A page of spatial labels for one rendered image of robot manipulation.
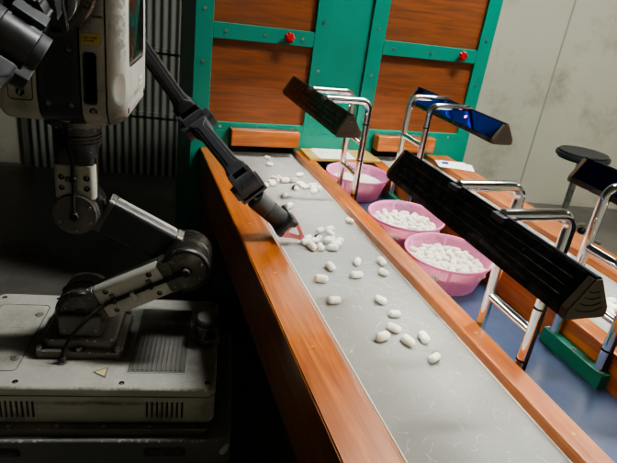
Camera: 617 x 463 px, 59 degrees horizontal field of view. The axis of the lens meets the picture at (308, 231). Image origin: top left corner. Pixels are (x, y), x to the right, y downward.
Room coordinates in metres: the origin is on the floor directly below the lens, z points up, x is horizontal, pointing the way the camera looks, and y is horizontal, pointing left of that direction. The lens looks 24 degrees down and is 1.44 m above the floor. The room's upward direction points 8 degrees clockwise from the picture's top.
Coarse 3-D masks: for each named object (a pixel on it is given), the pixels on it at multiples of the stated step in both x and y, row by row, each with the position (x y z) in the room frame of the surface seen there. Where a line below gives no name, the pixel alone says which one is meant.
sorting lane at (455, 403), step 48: (288, 192) 1.89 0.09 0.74; (288, 240) 1.48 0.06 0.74; (336, 288) 1.23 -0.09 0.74; (384, 288) 1.26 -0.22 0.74; (336, 336) 1.02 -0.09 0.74; (432, 336) 1.07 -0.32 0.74; (384, 384) 0.88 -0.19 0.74; (432, 384) 0.90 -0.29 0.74; (480, 384) 0.92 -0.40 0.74; (432, 432) 0.76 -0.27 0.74; (480, 432) 0.78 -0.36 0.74; (528, 432) 0.80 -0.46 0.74
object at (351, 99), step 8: (320, 88) 1.97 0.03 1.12; (328, 88) 1.99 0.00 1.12; (336, 88) 2.00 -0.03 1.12; (344, 88) 2.01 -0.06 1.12; (320, 96) 1.84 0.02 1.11; (328, 96) 1.83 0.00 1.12; (336, 96) 1.84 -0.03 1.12; (344, 96) 1.85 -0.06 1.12; (352, 96) 1.86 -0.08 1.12; (352, 104) 2.02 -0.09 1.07; (368, 104) 1.87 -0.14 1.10; (352, 112) 2.02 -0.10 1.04; (368, 112) 1.88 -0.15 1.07; (368, 120) 1.88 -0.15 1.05; (368, 128) 1.89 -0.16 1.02; (344, 144) 2.02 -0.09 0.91; (360, 144) 1.88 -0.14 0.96; (344, 152) 2.02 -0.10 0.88; (360, 152) 1.88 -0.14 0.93; (344, 160) 2.02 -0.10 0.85; (360, 160) 1.88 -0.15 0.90; (352, 168) 1.94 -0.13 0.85; (360, 168) 1.88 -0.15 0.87; (360, 176) 1.89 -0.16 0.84; (352, 192) 1.88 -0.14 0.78
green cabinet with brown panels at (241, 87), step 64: (192, 0) 2.34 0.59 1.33; (256, 0) 2.31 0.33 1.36; (320, 0) 2.39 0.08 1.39; (384, 0) 2.49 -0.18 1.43; (448, 0) 2.62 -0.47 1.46; (192, 64) 2.27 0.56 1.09; (256, 64) 2.32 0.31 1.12; (320, 64) 2.41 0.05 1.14; (384, 64) 2.53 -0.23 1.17; (448, 64) 2.64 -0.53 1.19; (320, 128) 2.43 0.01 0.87; (384, 128) 2.55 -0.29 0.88; (448, 128) 2.67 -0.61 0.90
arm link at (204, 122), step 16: (208, 112) 1.69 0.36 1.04; (192, 128) 1.64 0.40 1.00; (208, 128) 1.62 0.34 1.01; (208, 144) 1.55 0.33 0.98; (224, 144) 1.53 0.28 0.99; (224, 160) 1.47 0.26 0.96; (240, 160) 1.45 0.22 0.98; (240, 176) 1.40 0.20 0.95; (256, 176) 1.39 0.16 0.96; (240, 192) 1.37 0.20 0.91
